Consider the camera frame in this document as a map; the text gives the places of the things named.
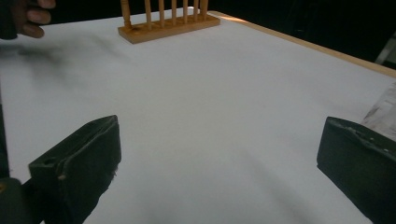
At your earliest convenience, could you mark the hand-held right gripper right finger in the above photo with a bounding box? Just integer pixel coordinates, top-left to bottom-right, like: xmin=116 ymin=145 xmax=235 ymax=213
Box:
xmin=316 ymin=116 xmax=396 ymax=224

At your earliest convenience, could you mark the clear plastic tube rack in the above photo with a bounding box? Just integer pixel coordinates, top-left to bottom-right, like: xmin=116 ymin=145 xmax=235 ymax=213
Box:
xmin=361 ymin=81 xmax=396 ymax=141

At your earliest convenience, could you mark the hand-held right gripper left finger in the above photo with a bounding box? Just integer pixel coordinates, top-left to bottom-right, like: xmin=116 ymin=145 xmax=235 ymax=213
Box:
xmin=28 ymin=115 xmax=122 ymax=224

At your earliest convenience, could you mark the wooden peg tube rack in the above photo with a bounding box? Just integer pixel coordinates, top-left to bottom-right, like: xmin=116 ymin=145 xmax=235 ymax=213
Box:
xmin=117 ymin=0 xmax=221 ymax=45

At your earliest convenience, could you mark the grey metal-framed desk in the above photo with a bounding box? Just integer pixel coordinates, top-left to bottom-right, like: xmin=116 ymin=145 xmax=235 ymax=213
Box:
xmin=375 ymin=31 xmax=396 ymax=66

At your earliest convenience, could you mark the white table cover sheet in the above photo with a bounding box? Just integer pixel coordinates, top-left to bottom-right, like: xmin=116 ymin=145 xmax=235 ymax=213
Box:
xmin=0 ymin=7 xmax=396 ymax=224

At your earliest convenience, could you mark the black curtain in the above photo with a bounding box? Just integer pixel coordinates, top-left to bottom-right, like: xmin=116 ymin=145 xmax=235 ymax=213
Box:
xmin=50 ymin=0 xmax=396 ymax=71

